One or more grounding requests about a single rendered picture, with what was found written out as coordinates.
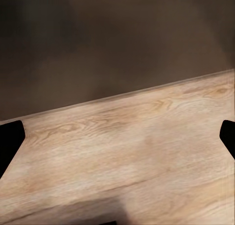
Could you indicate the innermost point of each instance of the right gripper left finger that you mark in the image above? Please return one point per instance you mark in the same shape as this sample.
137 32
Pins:
12 136

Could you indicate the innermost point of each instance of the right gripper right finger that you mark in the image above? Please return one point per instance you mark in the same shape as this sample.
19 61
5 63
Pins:
227 136

